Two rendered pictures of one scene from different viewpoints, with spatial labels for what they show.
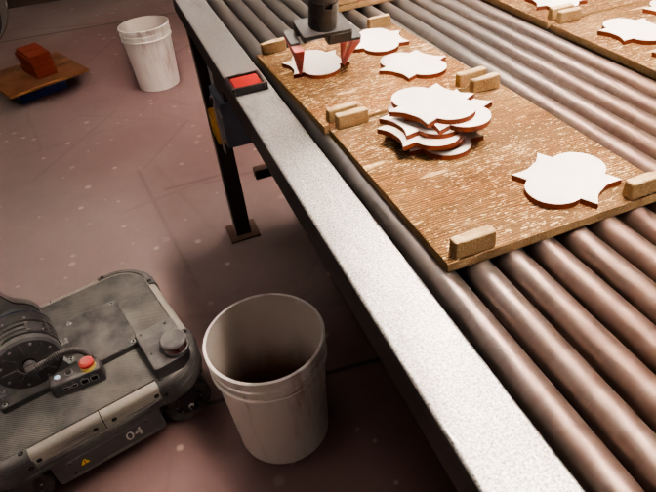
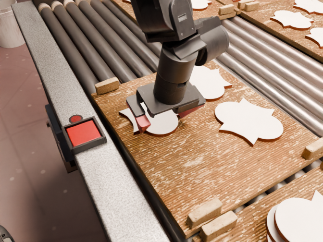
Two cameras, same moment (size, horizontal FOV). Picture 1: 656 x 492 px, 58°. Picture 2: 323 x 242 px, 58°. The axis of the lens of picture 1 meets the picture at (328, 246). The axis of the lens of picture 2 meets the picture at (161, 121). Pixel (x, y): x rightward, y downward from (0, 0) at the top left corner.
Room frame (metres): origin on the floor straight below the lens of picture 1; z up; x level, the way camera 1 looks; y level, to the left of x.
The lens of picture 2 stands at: (0.75, 0.06, 1.37)
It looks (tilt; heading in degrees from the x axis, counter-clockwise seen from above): 43 degrees down; 348
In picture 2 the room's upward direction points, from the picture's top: straight up
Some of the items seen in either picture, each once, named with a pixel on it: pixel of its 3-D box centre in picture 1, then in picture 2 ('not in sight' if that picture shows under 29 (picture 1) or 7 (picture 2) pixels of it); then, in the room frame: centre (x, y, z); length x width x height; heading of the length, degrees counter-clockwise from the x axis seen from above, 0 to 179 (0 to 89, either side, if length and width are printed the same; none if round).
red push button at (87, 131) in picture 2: (246, 83); (83, 134); (1.20, 0.13, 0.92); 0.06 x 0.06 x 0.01; 16
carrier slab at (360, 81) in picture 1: (363, 69); (198, 120); (1.19, -0.12, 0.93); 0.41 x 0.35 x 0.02; 19
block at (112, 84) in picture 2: (273, 46); (106, 86); (1.33, 0.07, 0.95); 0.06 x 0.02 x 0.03; 109
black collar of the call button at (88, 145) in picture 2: (246, 83); (83, 134); (1.20, 0.13, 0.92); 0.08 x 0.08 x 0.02; 16
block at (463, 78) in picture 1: (471, 76); (316, 147); (1.05, -0.31, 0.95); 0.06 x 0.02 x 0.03; 109
